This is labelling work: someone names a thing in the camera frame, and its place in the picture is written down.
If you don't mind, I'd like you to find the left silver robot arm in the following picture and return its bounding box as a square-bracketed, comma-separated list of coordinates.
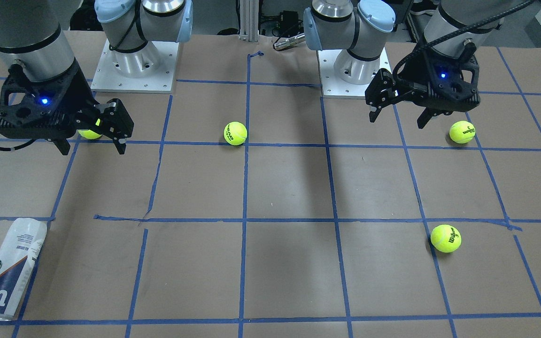
[303, 0, 532, 129]

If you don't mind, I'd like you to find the Wilson tennis ball front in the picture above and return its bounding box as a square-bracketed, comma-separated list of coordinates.
[430, 224, 462, 253]

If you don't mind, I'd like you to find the wilson tennis ball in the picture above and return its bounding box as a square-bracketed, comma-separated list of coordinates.
[448, 121, 475, 144]
[430, 224, 462, 253]

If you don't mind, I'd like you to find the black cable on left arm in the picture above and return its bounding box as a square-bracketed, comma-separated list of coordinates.
[393, 0, 536, 80]

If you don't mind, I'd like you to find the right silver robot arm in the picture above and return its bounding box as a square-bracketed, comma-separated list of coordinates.
[0, 0, 193, 155]

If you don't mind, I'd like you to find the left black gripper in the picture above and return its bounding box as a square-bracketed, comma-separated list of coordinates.
[365, 45, 480, 129]

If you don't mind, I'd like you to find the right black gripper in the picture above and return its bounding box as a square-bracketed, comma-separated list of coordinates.
[0, 61, 134, 156]

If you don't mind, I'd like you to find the white blue tennis ball can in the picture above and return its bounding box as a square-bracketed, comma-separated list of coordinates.
[0, 218, 47, 321]

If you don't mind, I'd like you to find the aluminium frame post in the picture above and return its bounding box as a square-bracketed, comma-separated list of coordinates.
[238, 0, 260, 44]

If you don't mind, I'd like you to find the Head tennis ball centre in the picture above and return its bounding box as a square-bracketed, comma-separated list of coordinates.
[223, 121, 247, 146]

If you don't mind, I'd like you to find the tennis ball near base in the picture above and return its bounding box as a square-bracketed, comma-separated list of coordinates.
[78, 129, 102, 140]

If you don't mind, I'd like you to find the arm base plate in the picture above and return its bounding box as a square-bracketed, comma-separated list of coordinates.
[317, 48, 391, 99]
[91, 41, 182, 94]

